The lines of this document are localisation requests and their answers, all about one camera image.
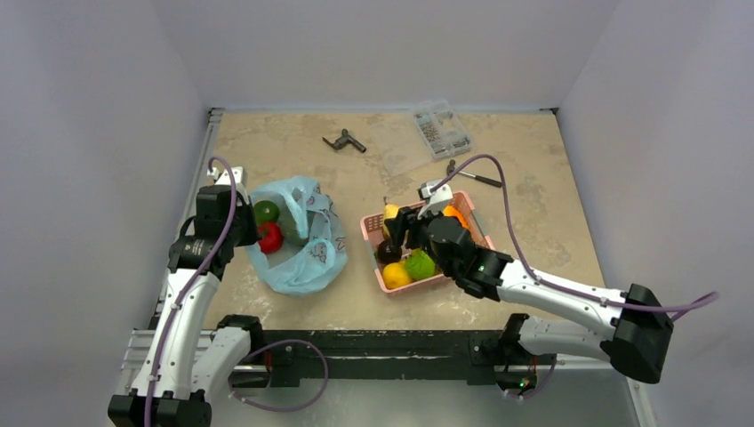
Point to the orange yellow mango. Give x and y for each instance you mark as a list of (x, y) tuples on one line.
[(452, 211)]

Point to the small black hammer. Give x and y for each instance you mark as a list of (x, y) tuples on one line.
[(451, 168)]

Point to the dark purple passionfruit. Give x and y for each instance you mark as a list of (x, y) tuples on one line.
[(387, 253)]

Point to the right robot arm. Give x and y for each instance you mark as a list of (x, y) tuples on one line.
[(629, 329)]

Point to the pink plastic basket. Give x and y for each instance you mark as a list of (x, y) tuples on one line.
[(371, 229)]

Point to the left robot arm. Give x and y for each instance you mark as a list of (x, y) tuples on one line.
[(178, 381)]

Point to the green avocado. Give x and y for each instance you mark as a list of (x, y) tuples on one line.
[(288, 227)]

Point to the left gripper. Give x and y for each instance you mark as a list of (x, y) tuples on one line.
[(246, 208)]

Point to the black metal pipe fitting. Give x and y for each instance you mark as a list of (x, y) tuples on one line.
[(346, 139)]

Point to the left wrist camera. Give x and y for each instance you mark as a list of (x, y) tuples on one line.
[(236, 174)]

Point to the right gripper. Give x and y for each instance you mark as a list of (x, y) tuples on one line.
[(412, 226)]

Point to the red apple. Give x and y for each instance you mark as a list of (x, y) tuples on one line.
[(271, 238)]

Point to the clear plastic screw box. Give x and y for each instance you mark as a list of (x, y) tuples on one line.
[(429, 133)]

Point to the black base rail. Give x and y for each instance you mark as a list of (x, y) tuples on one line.
[(477, 357)]

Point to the dark green round fruit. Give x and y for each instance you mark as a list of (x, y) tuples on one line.
[(265, 211)]

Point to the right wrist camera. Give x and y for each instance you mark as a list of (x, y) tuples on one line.
[(436, 198)]

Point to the green lime fruit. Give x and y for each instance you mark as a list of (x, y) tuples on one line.
[(419, 265)]

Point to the orange fruit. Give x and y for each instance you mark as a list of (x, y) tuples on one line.
[(395, 275)]

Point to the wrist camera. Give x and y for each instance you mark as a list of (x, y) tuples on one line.
[(436, 198), (236, 174)]

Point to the light blue plastic bag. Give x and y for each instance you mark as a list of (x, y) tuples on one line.
[(304, 270)]

